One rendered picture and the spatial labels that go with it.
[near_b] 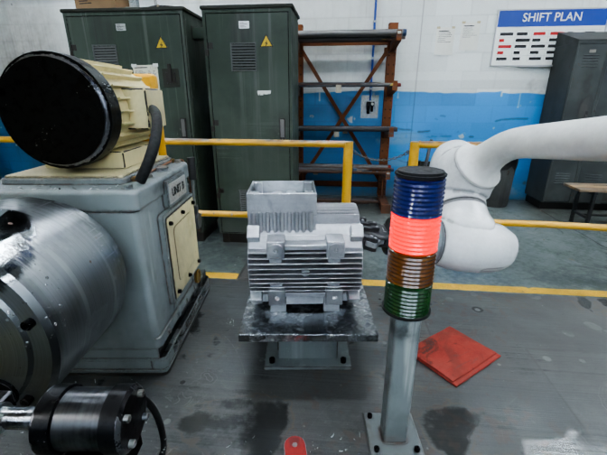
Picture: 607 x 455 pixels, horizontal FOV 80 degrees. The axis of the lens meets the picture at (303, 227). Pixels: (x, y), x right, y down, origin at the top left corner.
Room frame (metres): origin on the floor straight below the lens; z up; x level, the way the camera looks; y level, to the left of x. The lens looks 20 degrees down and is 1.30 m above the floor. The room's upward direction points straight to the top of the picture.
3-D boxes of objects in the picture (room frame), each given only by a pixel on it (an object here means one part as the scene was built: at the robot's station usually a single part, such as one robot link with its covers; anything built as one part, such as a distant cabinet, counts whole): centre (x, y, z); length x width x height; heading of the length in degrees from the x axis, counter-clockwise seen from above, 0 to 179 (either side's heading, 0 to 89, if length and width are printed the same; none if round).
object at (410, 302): (0.43, -0.14, 1.05); 0.06 x 0.06 x 0.04
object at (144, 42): (3.48, 1.41, 0.99); 1.02 x 0.49 x 1.98; 84
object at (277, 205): (0.65, 0.04, 1.11); 0.12 x 0.11 x 0.07; 91
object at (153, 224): (0.72, 0.40, 0.99); 0.35 x 0.31 x 0.37; 0
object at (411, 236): (0.43, -0.14, 1.14); 0.06 x 0.06 x 0.04
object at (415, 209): (0.43, -0.14, 1.19); 0.06 x 0.06 x 0.04
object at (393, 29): (4.59, 0.09, 1.05); 2.39 x 0.70 x 2.10; 84
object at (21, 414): (0.26, 0.25, 1.01); 0.08 x 0.02 x 0.02; 90
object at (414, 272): (0.43, -0.14, 1.10); 0.06 x 0.06 x 0.04
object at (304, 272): (0.65, 0.00, 1.02); 0.20 x 0.19 x 0.19; 91
